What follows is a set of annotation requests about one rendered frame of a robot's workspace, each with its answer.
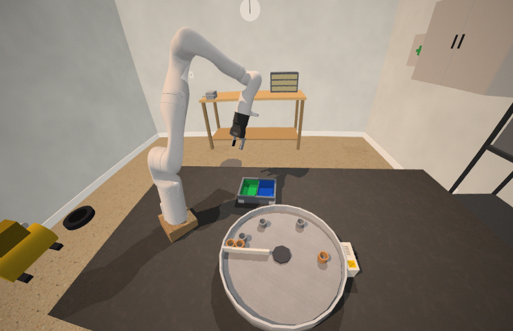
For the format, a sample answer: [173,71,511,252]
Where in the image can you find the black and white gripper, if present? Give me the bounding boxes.
[230,102,259,150]

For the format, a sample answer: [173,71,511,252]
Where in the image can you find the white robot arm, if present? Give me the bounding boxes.
[148,27,262,225]

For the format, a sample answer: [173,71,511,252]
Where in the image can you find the grey two-compartment bin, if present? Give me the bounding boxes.
[237,177,276,205]

